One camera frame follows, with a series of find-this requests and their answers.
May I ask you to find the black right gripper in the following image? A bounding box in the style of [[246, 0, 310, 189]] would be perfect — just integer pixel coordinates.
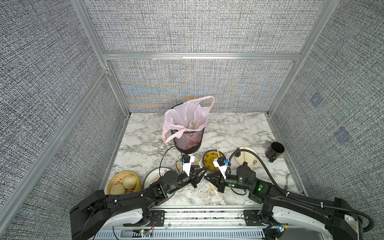
[[204, 170, 252, 195]]

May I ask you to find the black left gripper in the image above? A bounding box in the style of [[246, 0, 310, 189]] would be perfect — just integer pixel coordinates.
[[167, 165, 208, 196]]

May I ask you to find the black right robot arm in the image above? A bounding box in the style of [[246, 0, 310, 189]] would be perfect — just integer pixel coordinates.
[[205, 164, 375, 240]]

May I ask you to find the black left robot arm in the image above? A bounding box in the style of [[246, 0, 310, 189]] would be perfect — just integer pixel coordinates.
[[70, 166, 208, 240]]

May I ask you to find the wrapped chopsticks pile on table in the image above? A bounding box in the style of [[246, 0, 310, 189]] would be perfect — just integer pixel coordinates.
[[203, 181, 223, 201]]

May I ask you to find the cream small plate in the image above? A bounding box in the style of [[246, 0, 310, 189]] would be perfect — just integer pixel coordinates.
[[176, 157, 201, 174]]

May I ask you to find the yellow patterned black plate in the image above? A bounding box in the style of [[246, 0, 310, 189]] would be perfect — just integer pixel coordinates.
[[203, 150, 226, 172]]

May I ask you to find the black mesh trash bin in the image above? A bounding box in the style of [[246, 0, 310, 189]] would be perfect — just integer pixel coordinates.
[[170, 103, 205, 154]]

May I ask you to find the pink plastic trash bag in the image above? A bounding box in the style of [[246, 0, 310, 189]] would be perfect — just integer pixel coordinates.
[[162, 96, 216, 144]]

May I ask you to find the black mug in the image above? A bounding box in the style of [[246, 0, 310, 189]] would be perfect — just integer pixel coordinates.
[[265, 142, 285, 163]]

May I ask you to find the steamed bun upper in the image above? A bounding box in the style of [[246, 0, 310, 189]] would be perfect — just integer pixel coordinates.
[[123, 175, 137, 190]]

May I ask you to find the steamed bun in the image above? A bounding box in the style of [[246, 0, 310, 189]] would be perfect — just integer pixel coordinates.
[[123, 175, 137, 190], [110, 184, 126, 195]]

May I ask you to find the yellow steamer basket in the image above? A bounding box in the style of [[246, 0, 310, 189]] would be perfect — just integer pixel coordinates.
[[107, 171, 142, 195]]

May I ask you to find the steamed bun lower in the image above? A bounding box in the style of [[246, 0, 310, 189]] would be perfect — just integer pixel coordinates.
[[110, 184, 126, 195]]

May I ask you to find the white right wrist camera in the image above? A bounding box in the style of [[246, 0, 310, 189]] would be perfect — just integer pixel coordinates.
[[213, 157, 231, 180]]

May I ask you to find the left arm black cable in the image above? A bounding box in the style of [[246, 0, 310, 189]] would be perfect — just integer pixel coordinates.
[[158, 145, 183, 177]]

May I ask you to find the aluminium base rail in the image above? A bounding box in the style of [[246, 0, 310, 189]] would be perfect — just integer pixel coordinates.
[[79, 206, 328, 240]]

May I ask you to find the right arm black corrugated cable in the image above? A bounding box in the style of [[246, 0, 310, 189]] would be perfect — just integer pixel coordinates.
[[228, 148, 375, 233]]

